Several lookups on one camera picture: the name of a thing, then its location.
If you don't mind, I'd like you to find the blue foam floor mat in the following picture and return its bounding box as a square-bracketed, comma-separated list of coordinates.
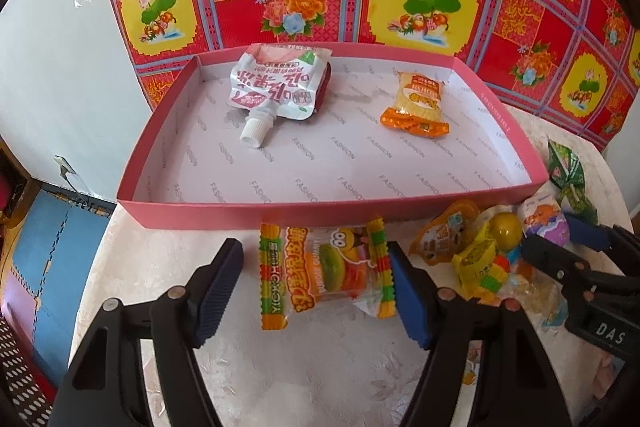
[10, 189, 113, 378]

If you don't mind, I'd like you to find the dark red packet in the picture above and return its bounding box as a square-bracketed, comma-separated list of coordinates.
[314, 61, 333, 120]

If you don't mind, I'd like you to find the white pink spout pouch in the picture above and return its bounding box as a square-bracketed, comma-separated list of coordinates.
[227, 43, 333, 148]

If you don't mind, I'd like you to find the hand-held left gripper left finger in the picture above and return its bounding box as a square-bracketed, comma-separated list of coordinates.
[47, 238, 246, 427]

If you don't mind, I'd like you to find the pink cardboard box tray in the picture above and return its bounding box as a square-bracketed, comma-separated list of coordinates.
[116, 42, 549, 230]

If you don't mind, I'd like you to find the orange jelly cup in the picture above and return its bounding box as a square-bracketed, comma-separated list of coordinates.
[409, 199, 481, 268]

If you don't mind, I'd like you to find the small yellow snack packet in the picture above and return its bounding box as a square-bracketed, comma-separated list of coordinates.
[451, 227, 501, 295]

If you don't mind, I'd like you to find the burger gummy candy packet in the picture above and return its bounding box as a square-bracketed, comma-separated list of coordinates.
[258, 217, 398, 332]

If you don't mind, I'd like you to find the green candy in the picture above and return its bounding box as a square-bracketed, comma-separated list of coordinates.
[545, 138, 600, 225]

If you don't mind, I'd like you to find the brown wooden furniture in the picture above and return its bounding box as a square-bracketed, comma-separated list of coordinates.
[0, 137, 43, 228]

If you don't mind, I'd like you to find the clear packet with olive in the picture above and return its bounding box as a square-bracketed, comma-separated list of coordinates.
[486, 206, 527, 254]

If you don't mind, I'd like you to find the clear packet with blue edge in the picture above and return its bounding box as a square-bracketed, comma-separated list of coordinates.
[517, 264, 570, 333]

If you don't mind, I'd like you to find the orange noodle snack packet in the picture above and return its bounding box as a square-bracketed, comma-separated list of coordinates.
[379, 71, 451, 138]

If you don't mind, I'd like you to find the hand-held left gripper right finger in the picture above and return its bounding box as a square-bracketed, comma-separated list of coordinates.
[386, 241, 573, 427]

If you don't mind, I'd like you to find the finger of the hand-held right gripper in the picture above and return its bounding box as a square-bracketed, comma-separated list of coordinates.
[562, 213, 640, 255]
[520, 234, 601, 294]

